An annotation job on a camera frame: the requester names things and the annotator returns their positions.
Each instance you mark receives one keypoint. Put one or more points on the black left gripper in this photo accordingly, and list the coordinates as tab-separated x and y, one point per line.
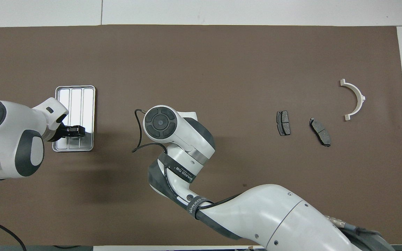
61	131

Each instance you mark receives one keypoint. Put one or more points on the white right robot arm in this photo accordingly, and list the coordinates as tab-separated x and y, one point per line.
274	216

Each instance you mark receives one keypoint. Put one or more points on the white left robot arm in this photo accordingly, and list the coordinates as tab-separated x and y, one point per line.
12	139

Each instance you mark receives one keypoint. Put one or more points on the silver metal tray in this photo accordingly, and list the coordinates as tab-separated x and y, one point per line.
79	104

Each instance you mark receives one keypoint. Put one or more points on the brown table mat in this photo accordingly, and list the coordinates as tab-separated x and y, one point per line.
201	69

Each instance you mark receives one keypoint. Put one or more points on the rectangular grey brake pad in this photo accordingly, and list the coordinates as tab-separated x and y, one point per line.
284	122

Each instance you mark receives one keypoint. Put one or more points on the curved grey brake pad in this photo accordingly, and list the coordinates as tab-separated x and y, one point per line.
320	131

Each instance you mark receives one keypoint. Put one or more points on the white semicircular bracket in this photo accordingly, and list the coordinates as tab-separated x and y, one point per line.
342	83

